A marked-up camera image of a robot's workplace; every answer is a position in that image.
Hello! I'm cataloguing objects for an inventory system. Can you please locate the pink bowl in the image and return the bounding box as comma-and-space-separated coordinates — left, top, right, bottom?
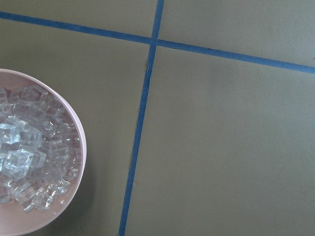
0, 68, 87, 236

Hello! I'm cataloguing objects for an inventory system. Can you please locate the clear ice cubes pile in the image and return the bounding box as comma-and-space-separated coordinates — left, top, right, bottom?
0, 85, 82, 212

